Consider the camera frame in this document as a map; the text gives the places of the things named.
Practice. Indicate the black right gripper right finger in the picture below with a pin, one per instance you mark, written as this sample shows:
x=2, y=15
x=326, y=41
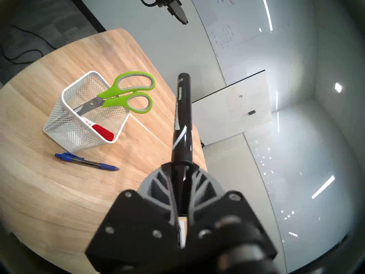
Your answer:
x=222, y=227

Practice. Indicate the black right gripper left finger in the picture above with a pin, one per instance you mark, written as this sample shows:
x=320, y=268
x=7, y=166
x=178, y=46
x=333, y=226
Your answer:
x=137, y=227

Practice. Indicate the black permanent marker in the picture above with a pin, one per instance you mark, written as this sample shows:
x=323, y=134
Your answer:
x=184, y=110

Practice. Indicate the red capped white marker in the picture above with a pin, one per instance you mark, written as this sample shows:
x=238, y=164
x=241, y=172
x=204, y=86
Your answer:
x=104, y=132

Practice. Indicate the blue ballpoint pen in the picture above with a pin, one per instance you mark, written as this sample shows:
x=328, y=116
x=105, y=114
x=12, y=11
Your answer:
x=85, y=162

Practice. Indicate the mobile whiteboard on stand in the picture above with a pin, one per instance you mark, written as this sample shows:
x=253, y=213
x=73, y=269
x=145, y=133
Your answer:
x=233, y=110

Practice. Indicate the square recessed ceiling light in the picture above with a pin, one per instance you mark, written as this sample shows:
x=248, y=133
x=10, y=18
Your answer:
x=338, y=88

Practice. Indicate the wall whiteboard with writing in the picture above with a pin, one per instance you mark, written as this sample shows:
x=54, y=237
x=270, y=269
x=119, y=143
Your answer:
x=242, y=25

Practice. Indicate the wide glass wall whiteboard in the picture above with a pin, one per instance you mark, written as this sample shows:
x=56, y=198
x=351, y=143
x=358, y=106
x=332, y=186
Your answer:
x=299, y=176

